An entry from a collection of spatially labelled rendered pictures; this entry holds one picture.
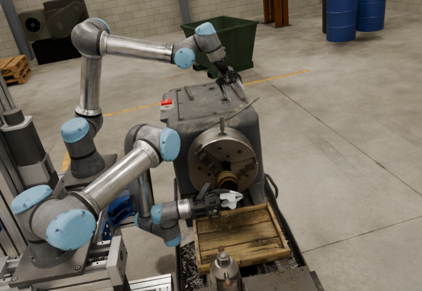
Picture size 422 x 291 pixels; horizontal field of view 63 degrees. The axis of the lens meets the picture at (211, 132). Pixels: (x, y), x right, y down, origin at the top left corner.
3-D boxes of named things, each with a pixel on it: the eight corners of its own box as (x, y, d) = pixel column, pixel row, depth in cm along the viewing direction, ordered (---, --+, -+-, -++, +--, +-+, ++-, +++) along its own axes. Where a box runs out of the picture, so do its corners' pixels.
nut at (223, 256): (216, 258, 102) (214, 249, 100) (229, 255, 102) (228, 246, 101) (218, 268, 98) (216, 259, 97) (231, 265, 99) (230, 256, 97)
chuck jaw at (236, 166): (228, 159, 157) (252, 152, 157) (230, 168, 159) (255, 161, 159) (232, 173, 147) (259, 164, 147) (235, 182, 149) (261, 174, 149)
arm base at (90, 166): (68, 181, 150) (59, 161, 146) (76, 163, 164) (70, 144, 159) (102, 175, 150) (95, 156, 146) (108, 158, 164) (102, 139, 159)
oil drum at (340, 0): (320, 39, 758) (321, -4, 718) (345, 34, 767) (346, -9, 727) (335, 44, 706) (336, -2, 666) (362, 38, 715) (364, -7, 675)
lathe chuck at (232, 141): (189, 190, 169) (186, 132, 155) (252, 184, 172) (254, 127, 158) (190, 201, 161) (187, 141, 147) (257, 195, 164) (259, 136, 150)
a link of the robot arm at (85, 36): (61, 24, 123) (196, 46, 127) (71, 19, 133) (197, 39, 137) (62, 56, 129) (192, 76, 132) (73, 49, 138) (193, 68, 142)
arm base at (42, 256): (24, 272, 106) (10, 249, 101) (40, 237, 119) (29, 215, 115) (73, 263, 106) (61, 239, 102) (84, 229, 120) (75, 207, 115)
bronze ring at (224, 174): (213, 169, 149) (216, 181, 140) (235, 165, 149) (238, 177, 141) (216, 186, 153) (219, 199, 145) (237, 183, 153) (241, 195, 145)
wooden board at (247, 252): (193, 223, 159) (191, 216, 157) (269, 208, 160) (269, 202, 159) (198, 276, 132) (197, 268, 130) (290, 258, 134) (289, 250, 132)
